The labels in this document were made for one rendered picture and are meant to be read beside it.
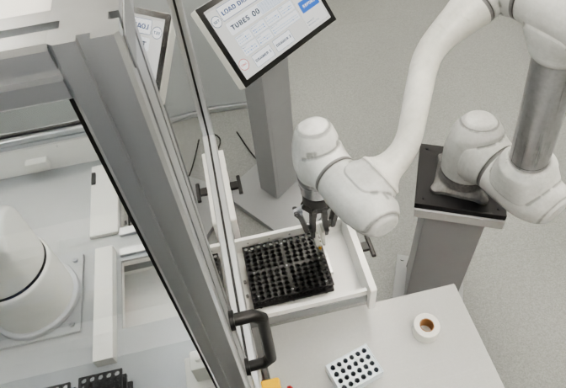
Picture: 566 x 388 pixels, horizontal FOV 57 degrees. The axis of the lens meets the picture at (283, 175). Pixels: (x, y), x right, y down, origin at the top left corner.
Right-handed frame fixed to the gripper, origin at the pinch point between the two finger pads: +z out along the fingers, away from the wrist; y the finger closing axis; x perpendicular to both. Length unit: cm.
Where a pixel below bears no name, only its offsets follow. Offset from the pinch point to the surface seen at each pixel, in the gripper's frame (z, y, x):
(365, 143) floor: 99, -55, -115
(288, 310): 8.9, 12.6, 15.1
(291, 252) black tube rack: 7.6, 7.8, -1.3
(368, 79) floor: 99, -74, -168
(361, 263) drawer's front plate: 4.9, -9.2, 8.7
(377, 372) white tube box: 18.1, -6.3, 32.9
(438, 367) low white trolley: 21.8, -22.6, 34.2
